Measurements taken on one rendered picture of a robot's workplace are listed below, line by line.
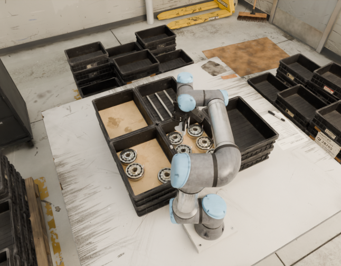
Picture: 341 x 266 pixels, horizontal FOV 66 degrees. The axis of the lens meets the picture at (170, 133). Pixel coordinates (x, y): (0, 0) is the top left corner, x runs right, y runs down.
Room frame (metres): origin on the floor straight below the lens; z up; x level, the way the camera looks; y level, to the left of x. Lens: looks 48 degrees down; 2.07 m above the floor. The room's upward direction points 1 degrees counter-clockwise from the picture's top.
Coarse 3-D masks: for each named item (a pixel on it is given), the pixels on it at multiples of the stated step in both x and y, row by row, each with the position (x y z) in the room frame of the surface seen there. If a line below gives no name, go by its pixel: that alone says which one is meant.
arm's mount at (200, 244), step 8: (184, 224) 0.55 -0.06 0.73; (192, 224) 0.55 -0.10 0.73; (224, 224) 0.55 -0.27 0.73; (232, 224) 0.55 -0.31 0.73; (192, 232) 0.51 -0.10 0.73; (224, 232) 0.50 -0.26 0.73; (232, 232) 0.50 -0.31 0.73; (192, 240) 0.47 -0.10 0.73; (200, 240) 0.47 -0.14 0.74; (208, 240) 0.47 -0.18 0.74; (216, 240) 0.46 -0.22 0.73; (200, 248) 0.43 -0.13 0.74; (208, 248) 0.44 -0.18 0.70
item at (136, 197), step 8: (152, 128) 1.06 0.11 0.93; (128, 136) 1.00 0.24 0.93; (112, 144) 0.94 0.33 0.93; (168, 144) 0.93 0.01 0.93; (120, 168) 0.77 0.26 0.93; (128, 184) 0.68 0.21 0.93; (168, 184) 0.68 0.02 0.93; (144, 192) 0.63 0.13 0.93; (152, 192) 0.64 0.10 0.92; (136, 200) 0.60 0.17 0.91
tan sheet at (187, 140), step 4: (180, 132) 1.10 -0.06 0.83; (204, 132) 1.10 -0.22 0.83; (184, 136) 1.07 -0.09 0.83; (184, 140) 1.04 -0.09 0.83; (188, 140) 1.04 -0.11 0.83; (192, 140) 1.04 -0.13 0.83; (188, 144) 1.01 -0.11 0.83; (192, 144) 1.01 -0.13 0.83; (192, 148) 0.97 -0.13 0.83; (192, 152) 0.95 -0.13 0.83; (196, 152) 0.95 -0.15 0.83; (200, 152) 0.95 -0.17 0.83
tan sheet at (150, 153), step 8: (144, 144) 1.02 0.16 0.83; (152, 144) 1.01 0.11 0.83; (120, 152) 0.96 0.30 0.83; (144, 152) 0.95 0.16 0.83; (152, 152) 0.95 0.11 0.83; (160, 152) 0.95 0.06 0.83; (144, 160) 0.89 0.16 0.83; (152, 160) 0.89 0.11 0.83; (160, 160) 0.89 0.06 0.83; (144, 168) 0.84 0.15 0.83; (152, 168) 0.84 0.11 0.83; (160, 168) 0.84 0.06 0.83; (144, 176) 0.79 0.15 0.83; (152, 176) 0.78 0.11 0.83; (136, 184) 0.74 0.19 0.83; (144, 184) 0.74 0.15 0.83; (152, 184) 0.73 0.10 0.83; (160, 184) 0.73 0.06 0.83; (136, 192) 0.69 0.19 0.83
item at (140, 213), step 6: (120, 174) 0.88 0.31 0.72; (126, 186) 0.73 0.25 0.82; (174, 192) 0.69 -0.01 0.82; (162, 198) 0.66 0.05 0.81; (168, 198) 0.68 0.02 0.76; (150, 204) 0.63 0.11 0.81; (156, 204) 0.65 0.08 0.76; (162, 204) 0.67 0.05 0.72; (138, 210) 0.60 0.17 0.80; (144, 210) 0.62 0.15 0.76; (150, 210) 0.64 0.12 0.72
